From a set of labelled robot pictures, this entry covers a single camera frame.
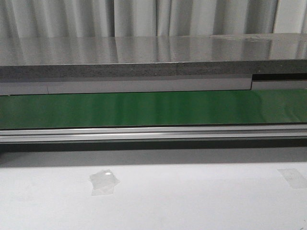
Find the grey stone counter slab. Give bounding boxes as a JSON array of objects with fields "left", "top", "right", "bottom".
[{"left": 0, "top": 34, "right": 307, "bottom": 81}]

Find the clear tape patch left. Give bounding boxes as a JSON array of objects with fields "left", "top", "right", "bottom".
[{"left": 89, "top": 169, "right": 120, "bottom": 196}]

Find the clear tape patch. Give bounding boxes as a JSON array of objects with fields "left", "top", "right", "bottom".
[
  {"left": 89, "top": 169, "right": 120, "bottom": 196},
  {"left": 278, "top": 169, "right": 307, "bottom": 189}
]

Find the green conveyor belt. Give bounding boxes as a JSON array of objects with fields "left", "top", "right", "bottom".
[{"left": 0, "top": 89, "right": 307, "bottom": 129}]

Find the clear tape patch right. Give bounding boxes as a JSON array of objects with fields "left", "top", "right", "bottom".
[{"left": 278, "top": 169, "right": 307, "bottom": 189}]

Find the white pleated curtain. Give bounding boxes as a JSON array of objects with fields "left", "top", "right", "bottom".
[{"left": 0, "top": 0, "right": 307, "bottom": 38}]

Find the grey conveyor back rail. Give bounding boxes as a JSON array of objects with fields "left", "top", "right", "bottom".
[{"left": 0, "top": 73, "right": 307, "bottom": 95}]

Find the aluminium conveyor front rail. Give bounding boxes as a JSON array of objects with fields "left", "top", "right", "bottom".
[{"left": 0, "top": 124, "right": 307, "bottom": 143}]

